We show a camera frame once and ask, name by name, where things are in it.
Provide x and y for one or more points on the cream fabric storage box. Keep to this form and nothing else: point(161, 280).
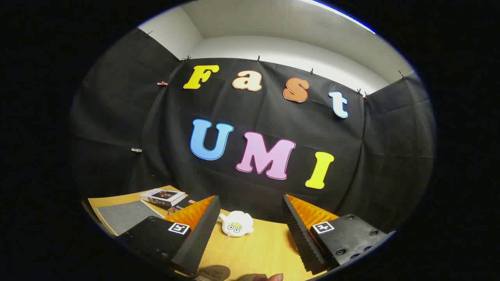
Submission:
point(125, 216)

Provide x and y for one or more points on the white plush toy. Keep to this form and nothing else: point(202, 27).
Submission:
point(236, 224)

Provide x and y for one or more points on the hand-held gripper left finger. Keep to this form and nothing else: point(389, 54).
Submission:
point(199, 242)

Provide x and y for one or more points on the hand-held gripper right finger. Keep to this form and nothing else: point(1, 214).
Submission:
point(302, 238)

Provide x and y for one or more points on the white portrait cover book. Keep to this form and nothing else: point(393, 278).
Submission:
point(162, 197)

